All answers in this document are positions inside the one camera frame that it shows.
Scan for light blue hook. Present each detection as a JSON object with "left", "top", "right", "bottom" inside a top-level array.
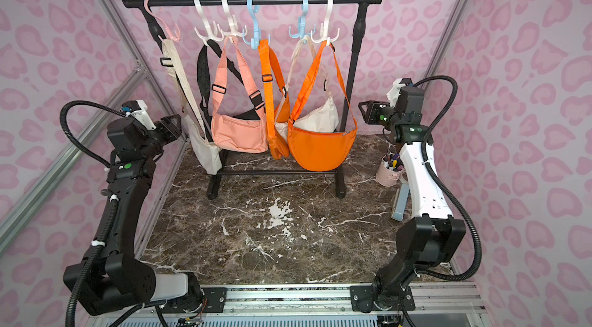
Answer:
[
  {"left": 288, "top": 0, "right": 316, "bottom": 39},
  {"left": 242, "top": 0, "right": 264, "bottom": 50}
]

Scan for pink pen cup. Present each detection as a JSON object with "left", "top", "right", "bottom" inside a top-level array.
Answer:
[{"left": 376, "top": 154, "right": 405, "bottom": 188}]

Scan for cream bag striped strap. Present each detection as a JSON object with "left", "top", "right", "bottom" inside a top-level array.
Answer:
[{"left": 159, "top": 36, "right": 224, "bottom": 176}]

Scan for pink plastic hook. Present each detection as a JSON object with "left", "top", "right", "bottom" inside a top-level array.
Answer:
[{"left": 143, "top": 0, "right": 181, "bottom": 43}]

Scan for large orange crescent bag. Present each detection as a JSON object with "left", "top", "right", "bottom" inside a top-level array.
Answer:
[{"left": 288, "top": 44, "right": 358, "bottom": 172}]

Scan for pink shoulder bag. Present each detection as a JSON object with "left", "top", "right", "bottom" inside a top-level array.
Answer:
[{"left": 212, "top": 35, "right": 268, "bottom": 154}]

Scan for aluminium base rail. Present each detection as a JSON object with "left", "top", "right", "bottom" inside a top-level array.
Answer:
[{"left": 85, "top": 281, "right": 491, "bottom": 327}]

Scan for grey blue flat box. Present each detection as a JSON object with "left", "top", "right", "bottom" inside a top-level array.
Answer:
[{"left": 391, "top": 182, "right": 410, "bottom": 221}]

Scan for small orange sling bag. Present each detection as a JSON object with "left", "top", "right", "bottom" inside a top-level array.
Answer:
[{"left": 258, "top": 39, "right": 290, "bottom": 160}]

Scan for black garment rack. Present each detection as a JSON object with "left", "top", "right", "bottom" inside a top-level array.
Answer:
[{"left": 121, "top": 0, "right": 382, "bottom": 200}]

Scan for white plastic hook right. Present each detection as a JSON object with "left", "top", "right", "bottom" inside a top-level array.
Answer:
[{"left": 310, "top": 0, "right": 340, "bottom": 46}]

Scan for white plastic hook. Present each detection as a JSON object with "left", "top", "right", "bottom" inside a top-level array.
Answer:
[
  {"left": 217, "top": 0, "right": 244, "bottom": 38},
  {"left": 310, "top": 0, "right": 340, "bottom": 46},
  {"left": 193, "top": 0, "right": 224, "bottom": 46}
]

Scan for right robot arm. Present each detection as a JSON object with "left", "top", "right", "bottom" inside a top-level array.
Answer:
[{"left": 350, "top": 76, "right": 483, "bottom": 315}]

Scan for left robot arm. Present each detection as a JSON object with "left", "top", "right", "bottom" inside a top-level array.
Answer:
[{"left": 60, "top": 100, "right": 207, "bottom": 326}]

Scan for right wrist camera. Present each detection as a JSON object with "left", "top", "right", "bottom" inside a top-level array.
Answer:
[{"left": 386, "top": 78, "right": 413, "bottom": 107}]

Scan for black sling bag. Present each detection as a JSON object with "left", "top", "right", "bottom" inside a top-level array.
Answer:
[{"left": 196, "top": 39, "right": 260, "bottom": 142}]

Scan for light blue hook right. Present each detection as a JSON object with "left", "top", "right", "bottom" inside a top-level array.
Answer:
[{"left": 288, "top": 0, "right": 316, "bottom": 39}]

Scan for cream white crescent bag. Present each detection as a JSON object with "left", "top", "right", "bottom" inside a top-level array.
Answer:
[{"left": 274, "top": 35, "right": 339, "bottom": 142}]

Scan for light blue hook left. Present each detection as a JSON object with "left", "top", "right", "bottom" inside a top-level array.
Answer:
[{"left": 242, "top": 0, "right": 264, "bottom": 50}]

